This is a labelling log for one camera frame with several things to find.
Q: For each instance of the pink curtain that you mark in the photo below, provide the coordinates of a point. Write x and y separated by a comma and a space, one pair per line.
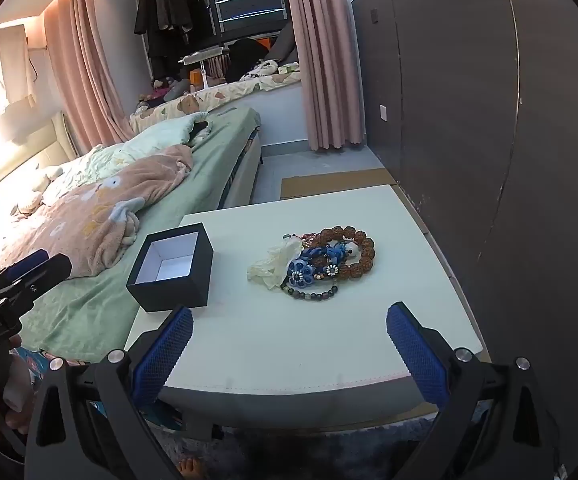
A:
324, 50
94, 65

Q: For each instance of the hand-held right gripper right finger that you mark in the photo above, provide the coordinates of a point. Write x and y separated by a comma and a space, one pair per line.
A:
414, 350

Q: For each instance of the pink duck print blanket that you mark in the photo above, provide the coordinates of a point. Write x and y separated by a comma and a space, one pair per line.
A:
69, 220

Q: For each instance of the white stand fan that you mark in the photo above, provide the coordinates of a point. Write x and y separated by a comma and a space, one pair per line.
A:
204, 58

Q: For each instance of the cardboard sheet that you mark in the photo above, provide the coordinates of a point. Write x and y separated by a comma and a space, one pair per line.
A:
339, 184

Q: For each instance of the dark grey pillow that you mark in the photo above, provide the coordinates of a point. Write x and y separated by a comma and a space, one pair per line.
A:
281, 47

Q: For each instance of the colourful patterned cloth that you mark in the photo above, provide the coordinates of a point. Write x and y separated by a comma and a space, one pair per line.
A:
36, 360

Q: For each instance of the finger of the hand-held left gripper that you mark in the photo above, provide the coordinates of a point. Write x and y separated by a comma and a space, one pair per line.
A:
25, 265
49, 271

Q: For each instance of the black jewelry box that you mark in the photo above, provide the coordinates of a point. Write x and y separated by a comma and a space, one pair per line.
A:
169, 291

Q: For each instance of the patterned window seat cushion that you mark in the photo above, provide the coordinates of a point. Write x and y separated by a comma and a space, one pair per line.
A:
229, 92

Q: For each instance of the beige bed headboard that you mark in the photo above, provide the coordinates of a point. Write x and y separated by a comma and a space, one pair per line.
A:
51, 135

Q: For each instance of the black and white plush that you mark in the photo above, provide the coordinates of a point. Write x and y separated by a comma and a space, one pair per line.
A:
268, 66

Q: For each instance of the hanging dark clothes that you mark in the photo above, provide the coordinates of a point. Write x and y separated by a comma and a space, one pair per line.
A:
164, 15

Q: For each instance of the person's foot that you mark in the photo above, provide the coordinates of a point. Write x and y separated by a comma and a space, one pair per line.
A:
190, 467

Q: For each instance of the green and white tissue box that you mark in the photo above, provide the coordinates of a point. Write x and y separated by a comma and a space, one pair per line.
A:
287, 67

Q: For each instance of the white low table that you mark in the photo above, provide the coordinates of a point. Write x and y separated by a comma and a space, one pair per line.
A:
269, 355

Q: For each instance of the dark wall switch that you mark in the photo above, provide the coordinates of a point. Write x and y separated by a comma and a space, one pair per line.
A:
375, 14

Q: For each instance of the bed with green sheet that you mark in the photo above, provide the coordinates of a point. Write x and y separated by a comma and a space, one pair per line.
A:
204, 175

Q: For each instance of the black bag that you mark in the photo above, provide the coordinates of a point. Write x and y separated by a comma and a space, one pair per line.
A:
246, 52

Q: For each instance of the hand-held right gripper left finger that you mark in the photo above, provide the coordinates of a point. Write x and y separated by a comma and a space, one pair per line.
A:
169, 345

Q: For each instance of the white wall socket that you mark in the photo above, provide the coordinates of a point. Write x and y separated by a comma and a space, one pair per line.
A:
383, 111

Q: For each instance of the white star-print pillow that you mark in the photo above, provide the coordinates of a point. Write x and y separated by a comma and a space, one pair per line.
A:
161, 135

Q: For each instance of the pile of stuffed toys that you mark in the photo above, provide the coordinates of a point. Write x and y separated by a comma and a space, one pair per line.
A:
161, 91

